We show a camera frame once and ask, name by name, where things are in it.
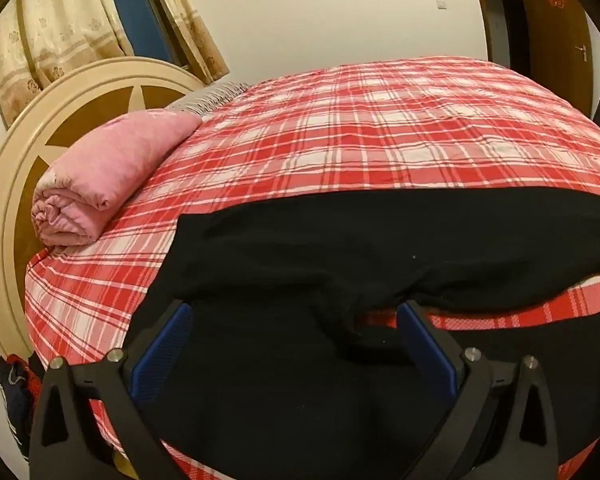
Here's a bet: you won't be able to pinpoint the beige floral curtain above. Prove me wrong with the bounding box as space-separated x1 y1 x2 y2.
0 0 133 126
145 0 230 83

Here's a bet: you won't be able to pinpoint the dark red printed cloth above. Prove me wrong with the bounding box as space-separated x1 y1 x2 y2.
0 354 47 461

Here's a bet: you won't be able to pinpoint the grey striped pillow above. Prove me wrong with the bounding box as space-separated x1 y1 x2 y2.
165 81 251 121

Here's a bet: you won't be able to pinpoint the blue window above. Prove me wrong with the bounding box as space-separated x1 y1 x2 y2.
105 0 191 68

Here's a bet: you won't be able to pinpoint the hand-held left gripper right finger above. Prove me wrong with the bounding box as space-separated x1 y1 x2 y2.
396 300 572 480

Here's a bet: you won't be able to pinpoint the red plaid bed sheet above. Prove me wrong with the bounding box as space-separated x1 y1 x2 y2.
24 57 600 480

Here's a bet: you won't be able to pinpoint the cream round headboard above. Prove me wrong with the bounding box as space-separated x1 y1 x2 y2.
0 56 211 361

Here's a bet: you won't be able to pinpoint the pink folded blanket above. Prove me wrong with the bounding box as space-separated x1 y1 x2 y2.
31 109 203 247

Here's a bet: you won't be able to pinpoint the brown wooden door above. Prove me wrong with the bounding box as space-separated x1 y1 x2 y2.
510 0 593 116

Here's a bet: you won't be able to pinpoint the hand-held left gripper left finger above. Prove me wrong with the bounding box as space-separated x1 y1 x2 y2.
29 299 196 480

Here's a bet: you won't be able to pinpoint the brown door frame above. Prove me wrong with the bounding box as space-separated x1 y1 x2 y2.
467 0 512 63

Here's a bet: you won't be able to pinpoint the black pants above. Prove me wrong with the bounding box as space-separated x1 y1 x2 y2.
125 183 600 480

